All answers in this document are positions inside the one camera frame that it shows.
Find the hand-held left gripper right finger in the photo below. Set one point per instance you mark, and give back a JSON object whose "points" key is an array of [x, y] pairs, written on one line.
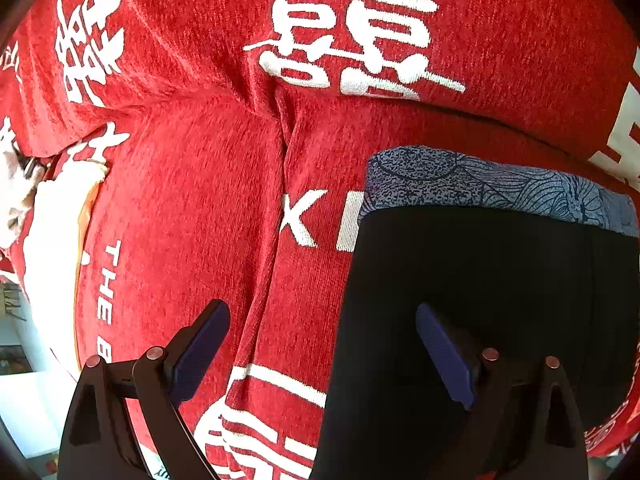
{"points": [[447, 355]]}

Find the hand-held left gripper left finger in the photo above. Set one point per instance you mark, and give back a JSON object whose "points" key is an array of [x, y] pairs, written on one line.
{"points": [[200, 352]]}

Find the black pants with patterned waistband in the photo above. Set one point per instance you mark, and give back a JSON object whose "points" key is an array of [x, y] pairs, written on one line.
{"points": [[470, 285]]}

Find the red printed blanket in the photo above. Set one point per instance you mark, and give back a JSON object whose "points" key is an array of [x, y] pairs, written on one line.
{"points": [[200, 160]]}

